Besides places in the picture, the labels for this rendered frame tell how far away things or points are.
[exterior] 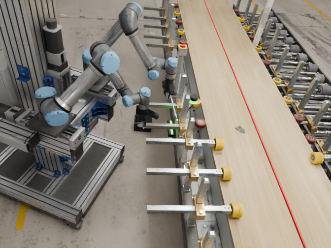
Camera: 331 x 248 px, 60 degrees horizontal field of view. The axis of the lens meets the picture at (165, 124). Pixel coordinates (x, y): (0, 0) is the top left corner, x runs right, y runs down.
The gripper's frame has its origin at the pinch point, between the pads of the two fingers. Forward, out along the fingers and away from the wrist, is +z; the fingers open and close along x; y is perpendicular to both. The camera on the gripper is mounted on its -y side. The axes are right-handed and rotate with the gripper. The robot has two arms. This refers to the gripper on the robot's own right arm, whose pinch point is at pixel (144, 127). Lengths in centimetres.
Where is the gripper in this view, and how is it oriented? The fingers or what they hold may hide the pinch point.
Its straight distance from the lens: 217.5
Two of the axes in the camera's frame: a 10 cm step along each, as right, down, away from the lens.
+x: 0.6, 6.9, -7.2
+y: -9.9, -0.5, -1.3
